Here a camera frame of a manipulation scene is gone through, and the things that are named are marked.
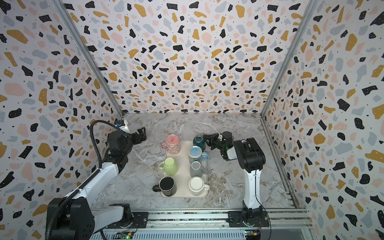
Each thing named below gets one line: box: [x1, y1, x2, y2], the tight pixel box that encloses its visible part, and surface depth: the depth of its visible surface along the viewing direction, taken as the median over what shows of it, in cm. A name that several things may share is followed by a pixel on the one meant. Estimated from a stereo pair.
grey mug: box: [189, 160, 203, 178], surface depth 85 cm
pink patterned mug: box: [161, 134, 181, 155], surface depth 94 cm
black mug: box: [152, 176, 177, 197], surface depth 78 cm
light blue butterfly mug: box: [188, 145, 210, 163], surface depth 89 cm
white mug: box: [188, 176, 210, 197], surface depth 80 cm
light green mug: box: [158, 157, 179, 176], surface depth 86 cm
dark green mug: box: [193, 135, 206, 153], surface depth 94 cm
